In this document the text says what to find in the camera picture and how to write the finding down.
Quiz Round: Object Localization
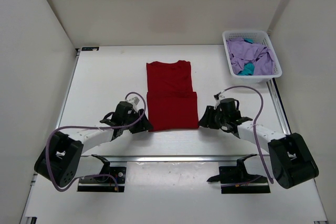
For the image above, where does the black label sticker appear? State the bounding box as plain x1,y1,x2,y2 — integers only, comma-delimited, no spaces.
81,47,99,51

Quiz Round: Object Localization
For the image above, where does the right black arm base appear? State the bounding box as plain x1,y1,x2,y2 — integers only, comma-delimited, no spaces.
207,154,270,194

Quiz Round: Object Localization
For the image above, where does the white plastic basket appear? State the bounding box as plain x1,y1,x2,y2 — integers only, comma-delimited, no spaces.
222,30,282,84

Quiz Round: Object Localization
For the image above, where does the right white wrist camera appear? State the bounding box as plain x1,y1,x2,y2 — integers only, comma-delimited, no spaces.
214,91,225,109

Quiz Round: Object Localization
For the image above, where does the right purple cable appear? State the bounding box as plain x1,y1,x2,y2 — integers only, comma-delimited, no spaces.
216,85,275,187

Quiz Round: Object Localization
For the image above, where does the teal t shirt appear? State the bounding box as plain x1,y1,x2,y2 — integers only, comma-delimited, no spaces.
238,62,255,76

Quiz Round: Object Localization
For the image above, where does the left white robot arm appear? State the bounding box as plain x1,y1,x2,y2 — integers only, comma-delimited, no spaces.
34,98,153,191

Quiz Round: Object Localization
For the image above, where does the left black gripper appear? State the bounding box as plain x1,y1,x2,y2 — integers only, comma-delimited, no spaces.
122,109,153,134

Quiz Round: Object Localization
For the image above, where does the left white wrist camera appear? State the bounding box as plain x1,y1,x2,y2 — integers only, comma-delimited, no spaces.
126,97,140,110

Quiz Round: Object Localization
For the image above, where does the purple cable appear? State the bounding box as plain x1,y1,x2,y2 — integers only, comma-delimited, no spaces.
216,85,275,187
46,92,147,192

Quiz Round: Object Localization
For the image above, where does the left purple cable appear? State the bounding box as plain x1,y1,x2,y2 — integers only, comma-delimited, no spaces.
46,92,147,192

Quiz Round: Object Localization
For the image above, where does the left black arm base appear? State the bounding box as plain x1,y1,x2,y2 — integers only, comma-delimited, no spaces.
75,154,127,193

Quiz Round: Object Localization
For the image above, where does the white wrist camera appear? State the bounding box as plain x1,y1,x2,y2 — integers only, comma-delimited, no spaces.
214,91,225,109
126,97,140,110

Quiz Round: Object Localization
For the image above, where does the red t shirt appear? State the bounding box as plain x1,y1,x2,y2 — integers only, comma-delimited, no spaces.
146,60,198,132

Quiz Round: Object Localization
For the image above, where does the purple t shirt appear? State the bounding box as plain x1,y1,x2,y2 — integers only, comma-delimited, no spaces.
226,37,275,76

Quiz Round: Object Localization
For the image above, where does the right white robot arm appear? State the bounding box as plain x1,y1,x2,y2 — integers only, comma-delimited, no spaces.
198,98,319,189

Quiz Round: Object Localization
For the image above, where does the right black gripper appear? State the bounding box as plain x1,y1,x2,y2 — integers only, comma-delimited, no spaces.
198,106,229,130

